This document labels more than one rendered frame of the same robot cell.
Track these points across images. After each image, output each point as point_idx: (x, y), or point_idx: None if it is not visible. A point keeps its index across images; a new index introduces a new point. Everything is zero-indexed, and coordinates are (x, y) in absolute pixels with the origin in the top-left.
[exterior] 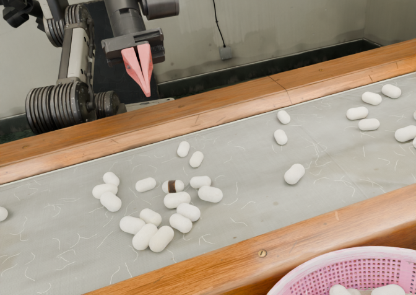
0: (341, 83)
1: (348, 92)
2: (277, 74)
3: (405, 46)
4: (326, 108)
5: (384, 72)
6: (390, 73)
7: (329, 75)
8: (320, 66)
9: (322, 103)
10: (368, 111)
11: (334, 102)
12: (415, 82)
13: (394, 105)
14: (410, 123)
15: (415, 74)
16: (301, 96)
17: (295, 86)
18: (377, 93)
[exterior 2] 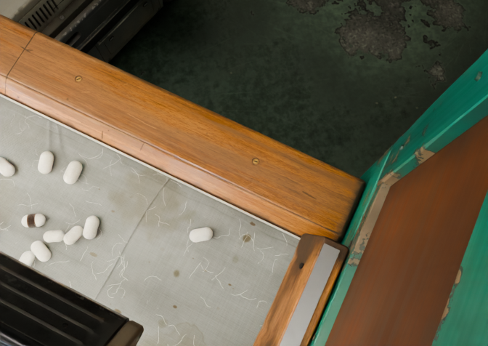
0: (66, 115)
1: (66, 129)
2: (43, 40)
3: (202, 130)
4: (14, 131)
5: (121, 142)
6: (127, 147)
7: (64, 97)
8: (91, 70)
9: (24, 120)
10: (28, 171)
11: (33, 130)
12: (126, 180)
13: (55, 187)
14: (21, 216)
15: (151, 171)
16: (18, 95)
17: (19, 80)
18: (75, 158)
